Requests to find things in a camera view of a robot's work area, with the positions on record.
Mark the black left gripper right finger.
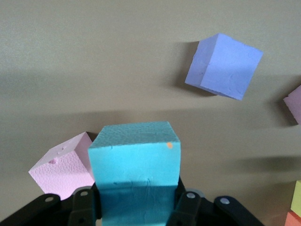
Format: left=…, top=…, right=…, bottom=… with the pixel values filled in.
left=165, top=177, right=266, bottom=226

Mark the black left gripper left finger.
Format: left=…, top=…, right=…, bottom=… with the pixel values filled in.
left=0, top=185, right=103, bottom=226

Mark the light blue foam cube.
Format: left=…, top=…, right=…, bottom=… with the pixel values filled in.
left=87, top=121, right=182, bottom=226

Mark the orange foam cube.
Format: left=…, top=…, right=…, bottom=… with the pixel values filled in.
left=284, top=210, right=301, bottom=226

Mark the yellow foam cube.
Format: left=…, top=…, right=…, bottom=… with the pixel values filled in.
left=290, top=179, right=301, bottom=213

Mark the pink foam cube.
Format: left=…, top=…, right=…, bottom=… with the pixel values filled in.
left=283, top=84, right=301, bottom=126
left=28, top=131, right=96, bottom=201

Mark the purple foam cube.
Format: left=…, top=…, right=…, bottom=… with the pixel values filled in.
left=184, top=32, right=264, bottom=102

